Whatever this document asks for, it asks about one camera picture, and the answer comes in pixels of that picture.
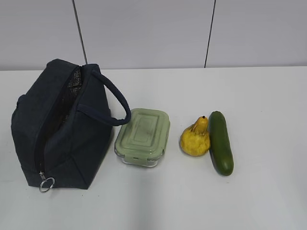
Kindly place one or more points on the dark navy insulated lunch bag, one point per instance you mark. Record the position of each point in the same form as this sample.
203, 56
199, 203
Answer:
62, 126

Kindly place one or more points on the dark green cucumber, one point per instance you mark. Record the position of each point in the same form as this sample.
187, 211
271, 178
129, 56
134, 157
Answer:
220, 150

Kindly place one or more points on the green lidded glass food container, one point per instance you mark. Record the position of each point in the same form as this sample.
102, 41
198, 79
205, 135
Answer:
142, 141

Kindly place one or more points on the yellow pear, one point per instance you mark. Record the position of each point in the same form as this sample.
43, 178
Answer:
195, 139

